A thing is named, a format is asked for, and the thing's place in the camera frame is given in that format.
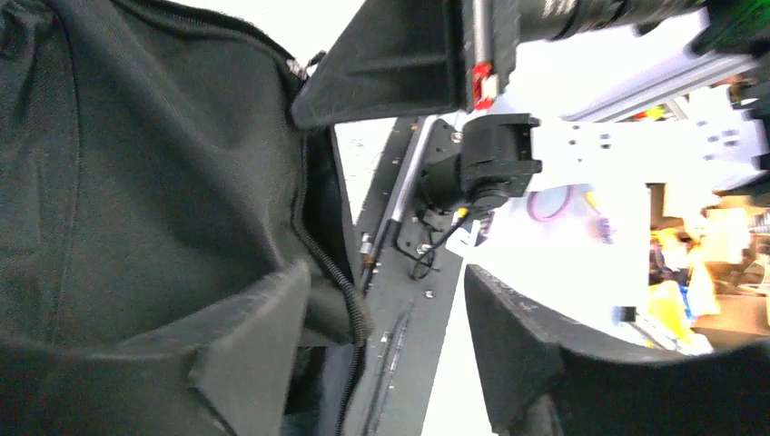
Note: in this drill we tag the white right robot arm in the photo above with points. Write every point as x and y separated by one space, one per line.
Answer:
503 155

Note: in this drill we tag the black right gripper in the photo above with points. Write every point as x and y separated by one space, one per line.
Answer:
414 58

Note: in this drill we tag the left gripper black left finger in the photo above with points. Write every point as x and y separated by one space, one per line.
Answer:
223 370

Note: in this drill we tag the black student backpack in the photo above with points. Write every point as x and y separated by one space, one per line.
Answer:
150 168

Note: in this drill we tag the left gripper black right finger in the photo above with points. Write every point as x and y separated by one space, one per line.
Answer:
543 373

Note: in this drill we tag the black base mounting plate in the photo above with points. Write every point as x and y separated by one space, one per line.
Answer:
410 295

